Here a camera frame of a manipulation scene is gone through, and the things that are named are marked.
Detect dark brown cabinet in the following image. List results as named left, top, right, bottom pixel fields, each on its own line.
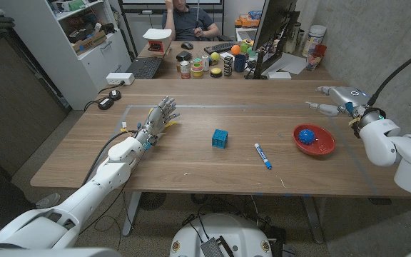
left=0, top=31, right=69, bottom=176

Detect blue bumpy stress ball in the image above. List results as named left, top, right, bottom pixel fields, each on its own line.
left=298, top=128, right=316, bottom=146

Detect grey shoe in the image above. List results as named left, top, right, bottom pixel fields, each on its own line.
left=35, top=192, right=61, bottom=210

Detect black keyboard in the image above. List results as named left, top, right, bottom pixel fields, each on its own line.
left=203, top=41, right=240, bottom=55

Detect blue cube block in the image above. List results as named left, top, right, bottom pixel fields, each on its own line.
left=211, top=128, right=229, bottom=150

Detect white labelled canister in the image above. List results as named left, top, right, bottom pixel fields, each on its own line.
left=301, top=24, right=327, bottom=58

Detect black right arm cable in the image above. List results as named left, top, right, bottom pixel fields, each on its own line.
left=366, top=45, right=411, bottom=108

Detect black white block tower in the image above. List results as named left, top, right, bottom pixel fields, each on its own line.
left=223, top=55, right=233, bottom=77

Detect flat white box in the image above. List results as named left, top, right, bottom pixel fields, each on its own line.
left=267, top=71, right=293, bottom=80

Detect orange bin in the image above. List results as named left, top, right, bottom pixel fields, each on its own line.
left=235, top=14, right=260, bottom=29

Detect seated person in dark shirt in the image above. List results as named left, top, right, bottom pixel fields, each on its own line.
left=161, top=0, right=220, bottom=42

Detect dark blue mug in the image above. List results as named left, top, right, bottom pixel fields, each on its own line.
left=233, top=54, right=249, bottom=74

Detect yellow plastic toy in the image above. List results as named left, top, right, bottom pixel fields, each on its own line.
left=148, top=106, right=178, bottom=129

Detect white table leg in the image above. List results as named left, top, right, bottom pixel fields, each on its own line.
left=122, top=191, right=142, bottom=237
left=301, top=196, right=326, bottom=245

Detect black computer monitor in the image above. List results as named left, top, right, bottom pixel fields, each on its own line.
left=244, top=0, right=301, bottom=80

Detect blue white marker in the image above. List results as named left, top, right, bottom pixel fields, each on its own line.
left=254, top=143, right=273, bottom=171

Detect white power adapter box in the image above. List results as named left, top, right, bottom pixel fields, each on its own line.
left=106, top=72, right=136, bottom=86

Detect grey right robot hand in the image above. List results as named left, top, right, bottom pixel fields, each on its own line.
left=305, top=85, right=370, bottom=119

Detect black laptop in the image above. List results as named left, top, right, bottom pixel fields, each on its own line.
left=125, top=56, right=163, bottom=80

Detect clear cup with coloured discs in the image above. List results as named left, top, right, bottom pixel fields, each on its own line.
left=305, top=52, right=323, bottom=71

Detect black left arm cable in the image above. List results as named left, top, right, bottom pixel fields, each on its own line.
left=81, top=130, right=138, bottom=186

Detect round black floor fan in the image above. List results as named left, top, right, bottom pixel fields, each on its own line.
left=139, top=192, right=167, bottom=211

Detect cardboard box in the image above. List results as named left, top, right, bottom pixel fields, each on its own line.
left=71, top=29, right=108, bottom=56

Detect white robot torso base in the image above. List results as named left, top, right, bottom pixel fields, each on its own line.
left=169, top=213, right=273, bottom=257

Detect white shelf cabinet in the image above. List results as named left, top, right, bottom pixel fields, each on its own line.
left=0, top=0, right=132, bottom=111

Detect white and red box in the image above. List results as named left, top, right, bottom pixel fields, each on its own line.
left=142, top=28, right=173, bottom=54

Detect labelled tin can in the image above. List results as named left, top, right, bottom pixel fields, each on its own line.
left=179, top=60, right=191, bottom=79

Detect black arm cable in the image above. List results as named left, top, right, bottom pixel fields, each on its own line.
left=81, top=130, right=138, bottom=186
left=366, top=45, right=411, bottom=108

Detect stack of coloured cups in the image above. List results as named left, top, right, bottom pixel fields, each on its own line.
left=191, top=62, right=204, bottom=79

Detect red speckled bowl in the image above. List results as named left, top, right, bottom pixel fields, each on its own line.
left=292, top=123, right=336, bottom=156

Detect white paper sheets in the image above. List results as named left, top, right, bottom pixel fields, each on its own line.
left=262, top=52, right=307, bottom=76

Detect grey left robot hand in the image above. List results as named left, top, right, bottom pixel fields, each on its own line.
left=133, top=95, right=181, bottom=147

